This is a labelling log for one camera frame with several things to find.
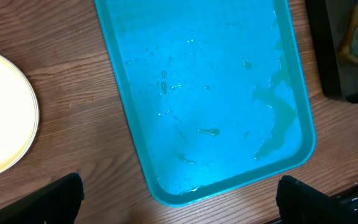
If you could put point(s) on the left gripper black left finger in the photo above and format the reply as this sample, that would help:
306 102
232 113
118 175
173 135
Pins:
58 202

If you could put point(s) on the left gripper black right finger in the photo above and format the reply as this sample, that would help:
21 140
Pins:
299 203

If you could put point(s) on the yellow-green plate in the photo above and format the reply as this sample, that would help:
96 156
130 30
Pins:
19 114

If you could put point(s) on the blue plastic tray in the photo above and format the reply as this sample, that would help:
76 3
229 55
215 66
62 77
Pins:
213 92

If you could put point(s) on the black water tray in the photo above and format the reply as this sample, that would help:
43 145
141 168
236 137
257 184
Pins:
329 20

